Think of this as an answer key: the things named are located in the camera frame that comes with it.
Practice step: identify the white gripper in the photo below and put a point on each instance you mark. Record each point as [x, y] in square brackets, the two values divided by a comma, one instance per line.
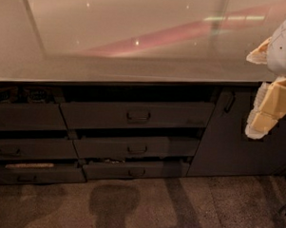
[285, 51]

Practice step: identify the grey cabinet door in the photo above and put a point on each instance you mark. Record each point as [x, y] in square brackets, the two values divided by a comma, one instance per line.
[225, 150]

